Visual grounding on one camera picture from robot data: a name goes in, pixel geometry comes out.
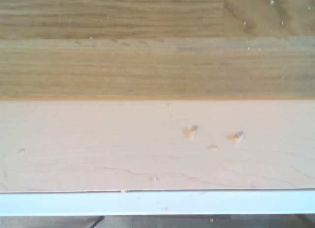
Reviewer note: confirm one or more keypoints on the black stand leg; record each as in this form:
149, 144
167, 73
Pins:
96, 221

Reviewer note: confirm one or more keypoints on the small cereal crumb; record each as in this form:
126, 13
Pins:
21, 151
154, 178
212, 147
123, 191

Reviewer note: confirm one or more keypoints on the large cereal piece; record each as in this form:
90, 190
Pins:
191, 132
237, 137

